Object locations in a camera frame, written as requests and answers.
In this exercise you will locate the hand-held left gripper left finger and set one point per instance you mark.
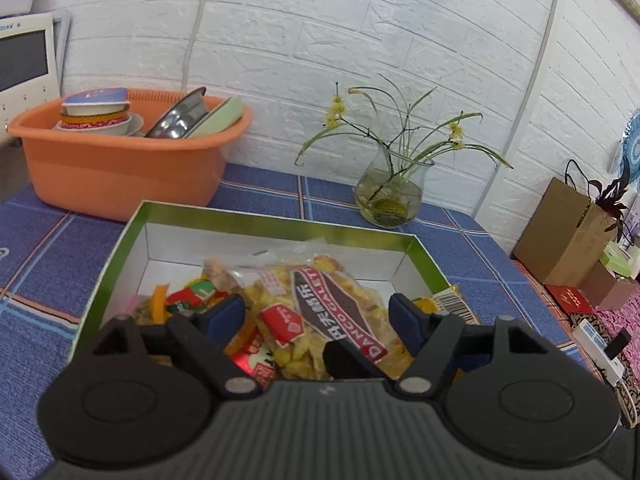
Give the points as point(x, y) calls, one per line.
point(225, 317)

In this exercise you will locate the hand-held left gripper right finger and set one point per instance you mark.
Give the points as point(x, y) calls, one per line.
point(407, 321)

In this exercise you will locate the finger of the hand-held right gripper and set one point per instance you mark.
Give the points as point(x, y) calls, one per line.
point(350, 362)

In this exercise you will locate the orange green chip packet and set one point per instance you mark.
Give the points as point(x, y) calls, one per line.
point(197, 297)

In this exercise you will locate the yellow barcode snack packet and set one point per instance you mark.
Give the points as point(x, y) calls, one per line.
point(452, 305)

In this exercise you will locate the red peanut packet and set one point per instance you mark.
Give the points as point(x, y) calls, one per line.
point(255, 365)

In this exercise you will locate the clear brown-label cracker packet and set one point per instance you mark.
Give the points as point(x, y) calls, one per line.
point(330, 305)

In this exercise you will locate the green cardboard box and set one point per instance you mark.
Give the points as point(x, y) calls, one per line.
point(130, 255)

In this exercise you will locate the glass vase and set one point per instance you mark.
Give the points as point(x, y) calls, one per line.
point(392, 200)

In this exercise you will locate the red booklet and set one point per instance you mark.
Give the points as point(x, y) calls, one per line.
point(570, 300)

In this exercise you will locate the brown paper bag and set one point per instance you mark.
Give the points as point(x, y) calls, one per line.
point(560, 235)

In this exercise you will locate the orange plastic basin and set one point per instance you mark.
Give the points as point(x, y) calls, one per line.
point(125, 170)

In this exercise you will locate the white flat device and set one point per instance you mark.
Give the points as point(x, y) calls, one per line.
point(595, 347)

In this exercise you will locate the blue checked tablecloth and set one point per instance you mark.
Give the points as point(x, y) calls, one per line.
point(40, 270)

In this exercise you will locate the yellow flowering plant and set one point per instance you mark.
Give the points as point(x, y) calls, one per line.
point(395, 130)

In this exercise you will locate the green plate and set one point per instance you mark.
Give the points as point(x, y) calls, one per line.
point(217, 117)

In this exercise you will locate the beige pink box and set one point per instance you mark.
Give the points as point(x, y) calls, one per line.
point(610, 287)

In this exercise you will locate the white bowl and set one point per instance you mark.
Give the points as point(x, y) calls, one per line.
point(135, 125)

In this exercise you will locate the small black device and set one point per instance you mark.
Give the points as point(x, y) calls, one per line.
point(619, 344)

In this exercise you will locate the patterned rim bowl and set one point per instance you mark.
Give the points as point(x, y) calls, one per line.
point(92, 120)

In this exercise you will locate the purple leafed plant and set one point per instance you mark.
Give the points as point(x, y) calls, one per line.
point(615, 200)

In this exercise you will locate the white appliance with screen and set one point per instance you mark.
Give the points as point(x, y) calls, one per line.
point(25, 60)

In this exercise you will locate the white wall conduit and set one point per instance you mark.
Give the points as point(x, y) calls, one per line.
point(535, 70)

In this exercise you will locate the blue round wall decoration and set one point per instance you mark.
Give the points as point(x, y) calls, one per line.
point(631, 145)

